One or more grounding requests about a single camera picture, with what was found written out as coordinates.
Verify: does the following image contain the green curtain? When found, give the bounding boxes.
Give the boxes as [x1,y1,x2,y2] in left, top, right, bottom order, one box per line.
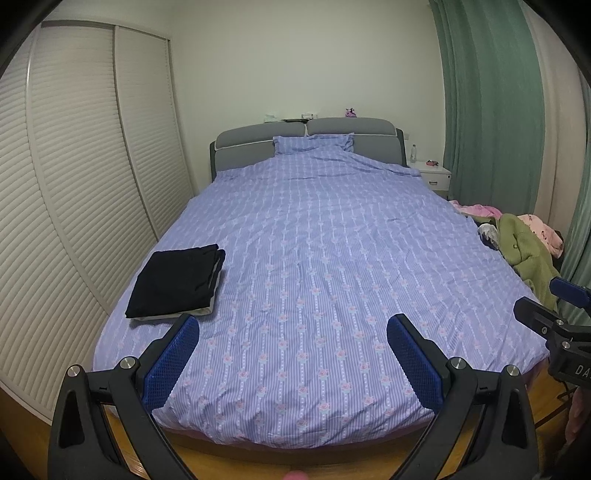
[428,0,544,208]

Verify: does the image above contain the white louvered wardrobe doors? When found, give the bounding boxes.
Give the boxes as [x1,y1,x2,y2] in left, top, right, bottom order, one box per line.
[0,21,197,425]

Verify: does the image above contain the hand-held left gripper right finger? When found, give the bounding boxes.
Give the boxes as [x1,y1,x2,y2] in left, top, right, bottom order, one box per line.
[386,314,540,480]

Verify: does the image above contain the white nightstand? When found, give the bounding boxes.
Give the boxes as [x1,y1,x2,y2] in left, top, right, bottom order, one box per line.
[409,160,452,200]

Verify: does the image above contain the bed with purple floral duvet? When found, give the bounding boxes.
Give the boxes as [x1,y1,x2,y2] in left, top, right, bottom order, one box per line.
[92,152,551,450]

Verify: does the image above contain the purple floral pillow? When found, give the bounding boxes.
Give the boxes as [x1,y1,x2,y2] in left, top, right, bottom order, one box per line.
[272,133,356,156]

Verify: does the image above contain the grey bed headboard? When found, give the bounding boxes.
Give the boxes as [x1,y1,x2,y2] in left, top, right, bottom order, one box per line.
[210,117,409,183]

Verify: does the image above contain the pink printed garment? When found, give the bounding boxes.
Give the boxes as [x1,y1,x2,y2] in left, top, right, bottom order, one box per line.
[516,213,565,259]

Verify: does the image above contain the olive green garment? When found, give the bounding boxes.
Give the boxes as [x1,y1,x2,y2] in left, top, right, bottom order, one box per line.
[495,213,561,311]

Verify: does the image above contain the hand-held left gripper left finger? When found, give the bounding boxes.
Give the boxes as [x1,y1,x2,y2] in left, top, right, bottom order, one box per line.
[47,314,201,480]

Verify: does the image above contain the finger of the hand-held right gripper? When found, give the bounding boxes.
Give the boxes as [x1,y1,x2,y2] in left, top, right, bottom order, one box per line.
[549,276,591,309]
[514,296,570,343]

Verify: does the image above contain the black pants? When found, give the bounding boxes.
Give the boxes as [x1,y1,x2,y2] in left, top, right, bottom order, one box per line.
[126,244,226,319]

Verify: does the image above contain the plain pink garment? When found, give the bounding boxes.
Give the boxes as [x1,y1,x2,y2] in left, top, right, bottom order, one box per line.
[450,200,503,219]

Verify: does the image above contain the cream pants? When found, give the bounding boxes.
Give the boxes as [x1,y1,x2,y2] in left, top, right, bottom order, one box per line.
[130,295,218,325]

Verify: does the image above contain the beige curtain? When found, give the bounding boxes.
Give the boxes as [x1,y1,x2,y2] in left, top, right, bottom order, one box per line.
[519,0,591,227]

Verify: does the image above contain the grey patterned garment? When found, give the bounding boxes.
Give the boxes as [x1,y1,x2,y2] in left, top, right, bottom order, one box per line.
[477,222,502,251]

